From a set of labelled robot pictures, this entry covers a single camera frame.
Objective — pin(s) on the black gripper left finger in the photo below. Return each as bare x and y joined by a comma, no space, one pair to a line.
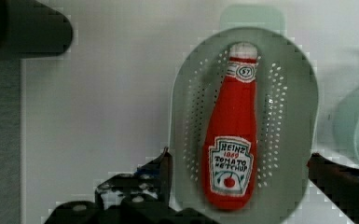
141,197

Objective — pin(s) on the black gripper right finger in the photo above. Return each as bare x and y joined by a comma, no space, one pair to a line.
340,183

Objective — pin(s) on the plush red ketchup bottle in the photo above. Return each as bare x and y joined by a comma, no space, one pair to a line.
228,161

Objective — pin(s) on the grey metal strainer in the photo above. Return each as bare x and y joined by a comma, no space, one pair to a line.
287,101

